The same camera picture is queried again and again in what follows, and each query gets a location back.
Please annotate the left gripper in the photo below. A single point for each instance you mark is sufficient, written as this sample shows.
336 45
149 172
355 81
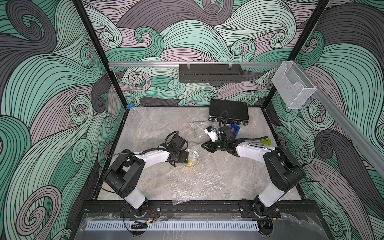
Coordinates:
184 157

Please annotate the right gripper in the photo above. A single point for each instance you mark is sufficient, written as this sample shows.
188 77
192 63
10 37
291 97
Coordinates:
210 145

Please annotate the yellow patterned ceramic bowl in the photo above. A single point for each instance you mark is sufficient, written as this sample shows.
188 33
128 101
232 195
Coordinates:
193 159

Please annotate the clear bubble wrap sheet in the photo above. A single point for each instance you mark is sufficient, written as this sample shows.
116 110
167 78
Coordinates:
196 183
199 129

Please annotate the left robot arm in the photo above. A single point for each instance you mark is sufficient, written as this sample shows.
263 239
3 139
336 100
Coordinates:
125 172

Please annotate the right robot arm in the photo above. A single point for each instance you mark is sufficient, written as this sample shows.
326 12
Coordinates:
283 168

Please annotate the blue tape dispenser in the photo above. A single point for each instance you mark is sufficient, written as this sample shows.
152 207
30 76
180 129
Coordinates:
235 130

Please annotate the black hard case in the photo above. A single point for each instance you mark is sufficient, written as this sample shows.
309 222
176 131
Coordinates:
237 112

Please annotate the green sticky note pad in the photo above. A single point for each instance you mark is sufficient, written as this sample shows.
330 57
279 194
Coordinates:
266 142

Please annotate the blue corner clip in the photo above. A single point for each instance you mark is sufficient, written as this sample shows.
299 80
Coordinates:
130 106

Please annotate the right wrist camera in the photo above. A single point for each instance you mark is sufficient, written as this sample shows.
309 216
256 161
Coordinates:
212 133

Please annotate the black perforated wall tray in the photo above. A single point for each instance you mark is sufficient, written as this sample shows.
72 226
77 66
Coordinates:
212 74

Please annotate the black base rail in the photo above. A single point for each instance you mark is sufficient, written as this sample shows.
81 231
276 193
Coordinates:
158 208

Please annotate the aluminium rail back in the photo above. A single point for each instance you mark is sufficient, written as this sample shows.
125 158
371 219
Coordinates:
152 64

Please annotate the aluminium rail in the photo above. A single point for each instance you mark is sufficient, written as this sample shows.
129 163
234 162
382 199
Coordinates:
358 110
152 64

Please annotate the clear acrylic wall holder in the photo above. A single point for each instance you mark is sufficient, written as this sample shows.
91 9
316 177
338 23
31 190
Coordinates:
293 84

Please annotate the white slotted cable duct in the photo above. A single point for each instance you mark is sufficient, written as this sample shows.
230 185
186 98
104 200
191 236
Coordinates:
175 226

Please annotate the aluminium rail right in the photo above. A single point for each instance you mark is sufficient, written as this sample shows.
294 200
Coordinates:
358 110

